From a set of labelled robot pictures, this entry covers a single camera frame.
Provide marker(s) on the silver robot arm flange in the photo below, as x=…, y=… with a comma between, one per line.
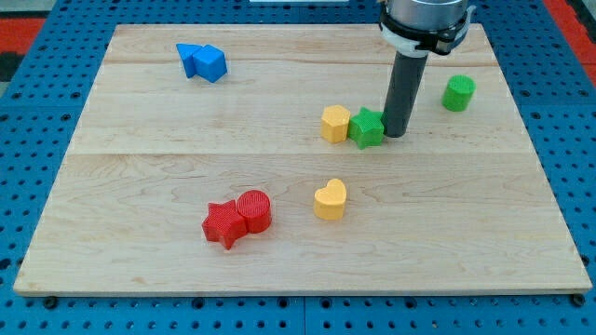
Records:
x=416, y=28

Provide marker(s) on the green star block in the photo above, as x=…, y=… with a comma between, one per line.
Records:
x=366, y=128

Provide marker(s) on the red star block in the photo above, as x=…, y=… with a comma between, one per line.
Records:
x=224, y=224

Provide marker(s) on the yellow heart block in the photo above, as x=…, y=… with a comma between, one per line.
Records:
x=329, y=201

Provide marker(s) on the wooden board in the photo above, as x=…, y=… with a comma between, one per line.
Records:
x=459, y=205

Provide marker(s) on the red cylinder block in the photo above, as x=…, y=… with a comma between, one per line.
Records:
x=255, y=207

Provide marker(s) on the yellow hexagon block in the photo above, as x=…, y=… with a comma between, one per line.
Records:
x=334, y=123

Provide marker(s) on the blue cube block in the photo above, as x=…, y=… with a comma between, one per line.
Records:
x=210, y=63

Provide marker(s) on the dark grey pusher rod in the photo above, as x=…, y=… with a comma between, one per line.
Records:
x=402, y=90

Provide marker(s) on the blue triangle block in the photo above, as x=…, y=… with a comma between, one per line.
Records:
x=186, y=52

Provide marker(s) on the green cylinder block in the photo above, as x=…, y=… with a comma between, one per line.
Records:
x=458, y=93

